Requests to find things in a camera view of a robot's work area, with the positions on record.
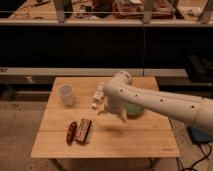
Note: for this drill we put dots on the wooden table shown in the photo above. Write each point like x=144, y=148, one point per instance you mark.
x=149, y=135

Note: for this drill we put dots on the blue foot pedal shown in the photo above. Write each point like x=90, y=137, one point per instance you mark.
x=199, y=137

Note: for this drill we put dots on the red brown snack packet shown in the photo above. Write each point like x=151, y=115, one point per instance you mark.
x=83, y=130

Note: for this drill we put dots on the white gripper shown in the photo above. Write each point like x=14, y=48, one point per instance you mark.
x=114, y=105

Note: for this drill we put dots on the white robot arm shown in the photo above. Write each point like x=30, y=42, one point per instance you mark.
x=192, y=110

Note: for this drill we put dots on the dark red oval object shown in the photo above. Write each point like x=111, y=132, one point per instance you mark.
x=71, y=132

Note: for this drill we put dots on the translucent plastic cup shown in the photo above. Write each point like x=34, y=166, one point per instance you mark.
x=65, y=92

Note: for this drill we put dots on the metal shelf rack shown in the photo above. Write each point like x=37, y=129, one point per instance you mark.
x=42, y=39

